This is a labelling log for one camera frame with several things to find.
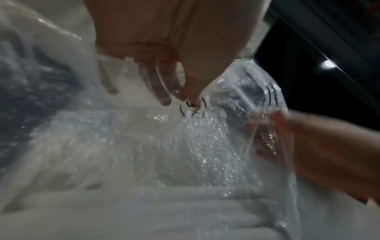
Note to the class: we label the clear plastic bag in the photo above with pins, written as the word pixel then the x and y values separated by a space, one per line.
pixel 124 145

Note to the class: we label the person's left hand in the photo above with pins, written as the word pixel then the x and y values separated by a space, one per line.
pixel 166 25

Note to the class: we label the person's right forearm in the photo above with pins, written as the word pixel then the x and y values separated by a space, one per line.
pixel 341 152

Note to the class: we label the dark glass panel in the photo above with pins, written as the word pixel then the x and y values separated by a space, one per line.
pixel 332 42

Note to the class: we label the bubble wrap sheet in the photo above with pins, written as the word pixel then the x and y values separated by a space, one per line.
pixel 204 145

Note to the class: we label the white folded cloth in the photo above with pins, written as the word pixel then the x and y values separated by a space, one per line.
pixel 148 211

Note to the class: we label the person's right hand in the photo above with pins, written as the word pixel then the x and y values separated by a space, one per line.
pixel 285 138

